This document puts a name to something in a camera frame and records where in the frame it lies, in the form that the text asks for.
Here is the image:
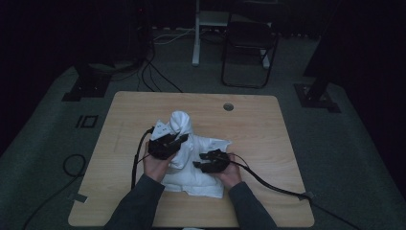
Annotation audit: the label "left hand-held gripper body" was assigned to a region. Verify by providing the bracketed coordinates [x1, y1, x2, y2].
[147, 119, 176, 161]

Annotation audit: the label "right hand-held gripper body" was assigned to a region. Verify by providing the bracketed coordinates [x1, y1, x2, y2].
[204, 148, 231, 174]

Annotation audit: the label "white skirt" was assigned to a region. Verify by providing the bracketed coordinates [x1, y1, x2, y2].
[160, 110, 233, 199]

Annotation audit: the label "person's right hand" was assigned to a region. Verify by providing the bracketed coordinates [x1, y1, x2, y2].
[215, 156, 243, 190]

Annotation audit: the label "person's left hand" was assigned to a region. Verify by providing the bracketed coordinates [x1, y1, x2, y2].
[142, 142, 177, 184]

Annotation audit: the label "grey tape piece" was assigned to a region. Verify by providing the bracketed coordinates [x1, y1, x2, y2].
[73, 192, 89, 204]
[297, 191, 314, 202]

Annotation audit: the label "black stand base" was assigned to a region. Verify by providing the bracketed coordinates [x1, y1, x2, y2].
[61, 62, 113, 103]
[293, 73, 342, 114]

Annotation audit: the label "black folding chair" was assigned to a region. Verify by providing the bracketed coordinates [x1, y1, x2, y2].
[220, 12, 280, 90]

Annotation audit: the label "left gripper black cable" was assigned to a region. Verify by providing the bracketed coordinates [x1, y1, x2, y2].
[130, 126, 156, 191]

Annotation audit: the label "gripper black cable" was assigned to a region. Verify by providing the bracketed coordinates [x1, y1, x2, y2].
[130, 126, 156, 191]
[227, 152, 364, 230]

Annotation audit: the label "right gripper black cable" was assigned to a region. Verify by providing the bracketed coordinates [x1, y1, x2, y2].
[227, 152, 364, 230]

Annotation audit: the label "black floor cables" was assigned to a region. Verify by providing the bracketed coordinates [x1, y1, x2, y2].
[136, 44, 184, 94]

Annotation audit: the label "white desk frame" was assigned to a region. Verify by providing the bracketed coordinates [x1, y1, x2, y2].
[191, 0, 272, 70]

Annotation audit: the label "looped black floor cable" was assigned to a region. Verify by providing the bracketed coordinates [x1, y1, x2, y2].
[21, 153, 88, 230]

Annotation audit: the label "white floor cable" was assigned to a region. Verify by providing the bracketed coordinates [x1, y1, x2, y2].
[152, 28, 196, 45]

